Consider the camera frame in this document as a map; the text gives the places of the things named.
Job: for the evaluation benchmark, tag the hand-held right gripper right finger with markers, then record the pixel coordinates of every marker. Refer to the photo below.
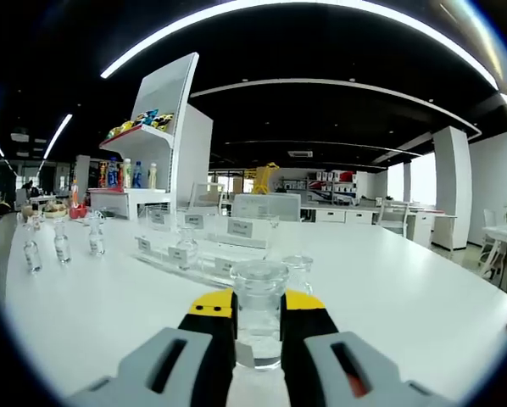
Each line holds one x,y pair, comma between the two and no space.
304,339

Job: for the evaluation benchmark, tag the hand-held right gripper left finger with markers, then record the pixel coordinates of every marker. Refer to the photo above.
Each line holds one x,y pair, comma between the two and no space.
207,339

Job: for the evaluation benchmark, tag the clear acrylic reagent rack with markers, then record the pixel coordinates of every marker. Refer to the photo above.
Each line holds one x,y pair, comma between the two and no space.
239,228

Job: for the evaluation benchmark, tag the storage rack with white boxes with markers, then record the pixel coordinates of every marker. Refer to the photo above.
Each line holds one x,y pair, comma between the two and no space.
321,186

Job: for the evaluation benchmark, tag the white office desk row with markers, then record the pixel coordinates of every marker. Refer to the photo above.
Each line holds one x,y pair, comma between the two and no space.
342,216

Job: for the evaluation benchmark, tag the white desk divider panel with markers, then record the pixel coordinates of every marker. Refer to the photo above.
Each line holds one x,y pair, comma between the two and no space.
266,207

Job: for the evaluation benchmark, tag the white mesh office chair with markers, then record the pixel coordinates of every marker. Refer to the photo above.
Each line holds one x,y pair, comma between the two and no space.
207,193
395,216

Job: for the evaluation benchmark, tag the small red basket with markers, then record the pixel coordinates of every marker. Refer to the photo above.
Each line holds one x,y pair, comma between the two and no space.
79,212

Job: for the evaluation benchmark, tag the row of drink bottles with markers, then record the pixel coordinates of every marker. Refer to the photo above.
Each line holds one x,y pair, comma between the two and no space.
127,174

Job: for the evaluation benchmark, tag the ceiling air conditioner vent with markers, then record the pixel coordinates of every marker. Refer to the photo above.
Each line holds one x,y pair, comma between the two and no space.
300,153

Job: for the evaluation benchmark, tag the white display shelf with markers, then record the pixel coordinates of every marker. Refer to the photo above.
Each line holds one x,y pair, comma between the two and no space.
194,148

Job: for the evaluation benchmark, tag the small anatomy figure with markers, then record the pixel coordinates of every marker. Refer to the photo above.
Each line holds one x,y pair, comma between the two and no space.
74,193

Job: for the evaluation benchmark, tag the woven basket with food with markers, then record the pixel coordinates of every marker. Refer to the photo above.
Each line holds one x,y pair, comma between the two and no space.
54,210

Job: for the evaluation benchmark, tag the white side table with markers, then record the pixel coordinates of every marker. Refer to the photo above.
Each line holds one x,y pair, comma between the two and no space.
501,232

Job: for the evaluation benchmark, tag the row of colourful snack packets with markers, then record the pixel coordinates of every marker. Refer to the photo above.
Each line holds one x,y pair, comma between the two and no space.
152,118

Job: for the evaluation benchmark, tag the long curved ceiling light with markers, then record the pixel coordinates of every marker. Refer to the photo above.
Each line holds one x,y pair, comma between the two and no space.
113,68

